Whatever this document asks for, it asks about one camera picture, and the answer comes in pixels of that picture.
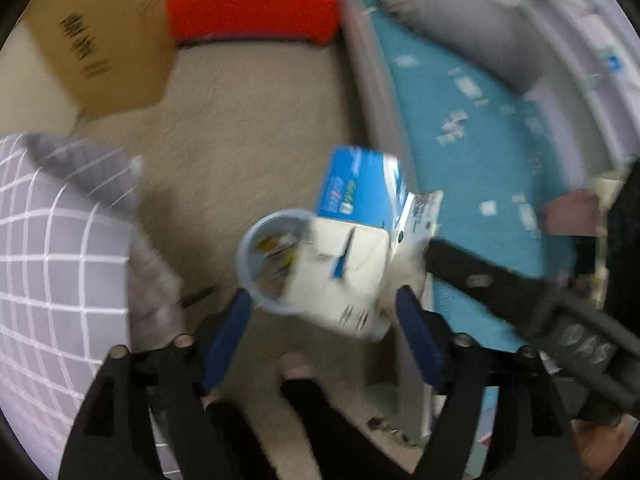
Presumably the person's right leg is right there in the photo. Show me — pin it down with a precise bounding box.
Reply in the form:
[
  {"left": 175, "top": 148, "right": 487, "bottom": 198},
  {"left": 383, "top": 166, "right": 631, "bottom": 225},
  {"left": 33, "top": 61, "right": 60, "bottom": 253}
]
[{"left": 278, "top": 378, "right": 403, "bottom": 480}]

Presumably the person's left leg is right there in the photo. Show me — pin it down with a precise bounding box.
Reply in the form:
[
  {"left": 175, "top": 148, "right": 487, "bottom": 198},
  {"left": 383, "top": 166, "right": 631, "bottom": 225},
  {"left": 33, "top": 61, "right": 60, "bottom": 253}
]
[{"left": 204, "top": 399, "right": 282, "bottom": 480}]

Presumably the yellow packet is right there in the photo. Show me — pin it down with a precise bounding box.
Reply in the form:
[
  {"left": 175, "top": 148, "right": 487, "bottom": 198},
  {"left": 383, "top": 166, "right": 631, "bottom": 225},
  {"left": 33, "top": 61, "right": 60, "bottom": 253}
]
[{"left": 254, "top": 234, "right": 297, "bottom": 267}]

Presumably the grey duvet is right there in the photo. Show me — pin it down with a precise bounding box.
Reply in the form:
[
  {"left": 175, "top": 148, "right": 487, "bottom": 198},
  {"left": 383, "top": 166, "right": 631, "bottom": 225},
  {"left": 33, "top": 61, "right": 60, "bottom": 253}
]
[{"left": 379, "top": 0, "right": 552, "bottom": 92}]

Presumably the cream hanging cloth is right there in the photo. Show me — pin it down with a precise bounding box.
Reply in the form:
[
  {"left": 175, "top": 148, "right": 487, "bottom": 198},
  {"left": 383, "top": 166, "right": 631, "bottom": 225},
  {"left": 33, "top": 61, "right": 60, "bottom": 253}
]
[{"left": 592, "top": 169, "right": 627, "bottom": 307}]

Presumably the person's leg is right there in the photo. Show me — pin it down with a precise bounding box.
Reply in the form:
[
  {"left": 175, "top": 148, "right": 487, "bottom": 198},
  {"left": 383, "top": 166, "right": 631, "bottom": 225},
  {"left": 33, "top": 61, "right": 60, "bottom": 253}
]
[
  {"left": 204, "top": 399, "right": 282, "bottom": 480},
  {"left": 278, "top": 378, "right": 403, "bottom": 480}
]

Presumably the pig print cloth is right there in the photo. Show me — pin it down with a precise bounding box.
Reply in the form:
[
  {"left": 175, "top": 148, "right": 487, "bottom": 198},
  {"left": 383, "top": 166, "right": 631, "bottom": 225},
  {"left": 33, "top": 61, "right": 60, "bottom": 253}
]
[{"left": 129, "top": 229, "right": 187, "bottom": 347}]

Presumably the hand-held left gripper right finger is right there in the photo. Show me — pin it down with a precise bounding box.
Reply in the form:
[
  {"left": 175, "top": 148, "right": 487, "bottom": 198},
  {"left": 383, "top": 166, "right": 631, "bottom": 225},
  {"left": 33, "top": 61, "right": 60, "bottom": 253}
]
[{"left": 394, "top": 284, "right": 584, "bottom": 480}]

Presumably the blue white milk carton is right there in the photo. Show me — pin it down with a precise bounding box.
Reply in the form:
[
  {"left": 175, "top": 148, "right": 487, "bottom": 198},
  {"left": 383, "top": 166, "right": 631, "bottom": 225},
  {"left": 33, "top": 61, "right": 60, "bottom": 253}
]
[{"left": 287, "top": 145, "right": 445, "bottom": 344}]

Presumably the teal bunk bed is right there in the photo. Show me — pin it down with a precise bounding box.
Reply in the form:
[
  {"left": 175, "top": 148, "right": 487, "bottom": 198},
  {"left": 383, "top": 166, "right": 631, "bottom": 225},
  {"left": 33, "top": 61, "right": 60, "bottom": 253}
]
[{"left": 341, "top": 0, "right": 640, "bottom": 453}]

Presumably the red covered low bench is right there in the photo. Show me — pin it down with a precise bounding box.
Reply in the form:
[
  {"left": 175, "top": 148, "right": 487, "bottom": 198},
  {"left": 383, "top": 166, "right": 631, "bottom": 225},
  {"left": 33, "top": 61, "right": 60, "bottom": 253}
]
[{"left": 165, "top": 0, "right": 344, "bottom": 47}]

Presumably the blue plastic bin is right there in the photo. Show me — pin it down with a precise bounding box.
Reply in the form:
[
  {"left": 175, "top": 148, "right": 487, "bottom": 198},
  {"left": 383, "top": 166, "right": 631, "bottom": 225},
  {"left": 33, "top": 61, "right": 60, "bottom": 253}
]
[{"left": 235, "top": 208, "right": 322, "bottom": 316}]

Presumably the large cardboard box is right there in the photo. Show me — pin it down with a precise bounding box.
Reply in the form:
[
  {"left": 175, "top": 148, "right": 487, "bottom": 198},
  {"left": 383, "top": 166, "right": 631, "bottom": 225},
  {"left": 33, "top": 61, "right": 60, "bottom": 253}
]
[{"left": 22, "top": 0, "right": 179, "bottom": 121}]

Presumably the teal fish print sheet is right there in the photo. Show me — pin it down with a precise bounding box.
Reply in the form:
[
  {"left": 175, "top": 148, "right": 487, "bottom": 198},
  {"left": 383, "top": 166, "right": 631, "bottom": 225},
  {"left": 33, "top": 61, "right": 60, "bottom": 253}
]
[{"left": 369, "top": 9, "right": 577, "bottom": 357}]

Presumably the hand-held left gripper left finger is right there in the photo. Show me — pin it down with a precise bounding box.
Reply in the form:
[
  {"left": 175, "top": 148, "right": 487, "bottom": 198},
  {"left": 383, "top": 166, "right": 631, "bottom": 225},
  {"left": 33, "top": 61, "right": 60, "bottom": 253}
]
[{"left": 59, "top": 287, "right": 254, "bottom": 480}]

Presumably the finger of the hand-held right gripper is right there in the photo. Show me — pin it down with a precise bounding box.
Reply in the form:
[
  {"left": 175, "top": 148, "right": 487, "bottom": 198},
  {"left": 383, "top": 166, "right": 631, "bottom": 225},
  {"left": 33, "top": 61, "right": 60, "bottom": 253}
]
[{"left": 423, "top": 237, "right": 557, "bottom": 332}]

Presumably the person's right forearm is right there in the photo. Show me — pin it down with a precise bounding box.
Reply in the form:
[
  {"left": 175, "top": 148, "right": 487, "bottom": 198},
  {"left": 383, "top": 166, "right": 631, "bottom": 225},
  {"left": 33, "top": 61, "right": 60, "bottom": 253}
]
[{"left": 570, "top": 416, "right": 632, "bottom": 480}]

